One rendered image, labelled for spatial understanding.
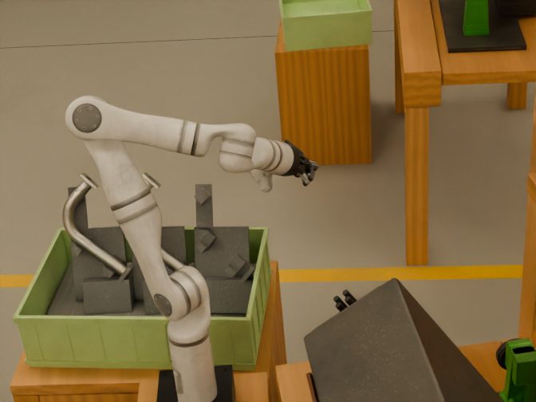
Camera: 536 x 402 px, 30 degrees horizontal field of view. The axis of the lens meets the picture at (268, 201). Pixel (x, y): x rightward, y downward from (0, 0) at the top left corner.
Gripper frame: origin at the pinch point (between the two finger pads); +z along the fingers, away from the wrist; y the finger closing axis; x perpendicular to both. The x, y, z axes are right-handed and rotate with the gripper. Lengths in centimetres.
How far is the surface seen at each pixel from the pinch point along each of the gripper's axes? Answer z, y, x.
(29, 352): -13, 8, 90
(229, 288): 17.2, -2.8, 45.0
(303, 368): 6.3, -35.8, 32.2
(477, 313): 174, -14, 41
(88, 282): 0, 18, 73
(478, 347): 33, -51, 1
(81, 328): -12, 3, 72
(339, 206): 206, 72, 77
